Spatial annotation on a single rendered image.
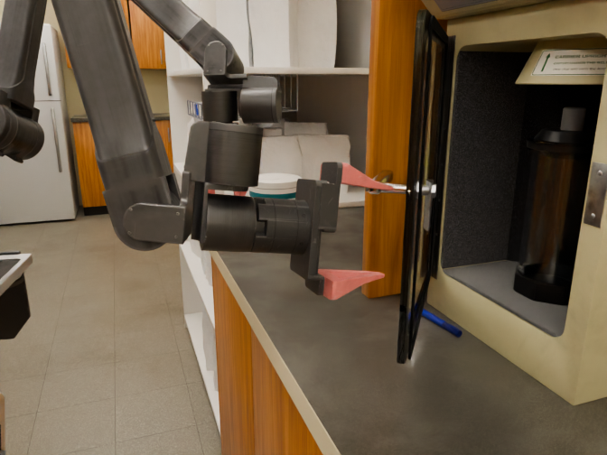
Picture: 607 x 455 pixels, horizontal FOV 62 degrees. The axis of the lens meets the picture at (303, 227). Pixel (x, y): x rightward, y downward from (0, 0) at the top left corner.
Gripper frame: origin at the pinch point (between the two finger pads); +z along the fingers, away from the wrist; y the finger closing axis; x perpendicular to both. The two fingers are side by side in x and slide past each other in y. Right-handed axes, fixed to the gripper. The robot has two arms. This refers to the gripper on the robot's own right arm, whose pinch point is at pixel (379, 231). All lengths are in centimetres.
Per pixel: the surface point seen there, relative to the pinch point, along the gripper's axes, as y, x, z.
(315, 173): 7, 123, 35
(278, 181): 4, 67, 6
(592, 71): 20.5, -2.8, 24.1
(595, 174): 8.3, -7.3, 21.7
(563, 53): 23.0, 0.5, 22.5
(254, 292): -16.7, 40.6, -4.0
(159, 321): -83, 242, -10
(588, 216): 3.7, -6.5, 22.4
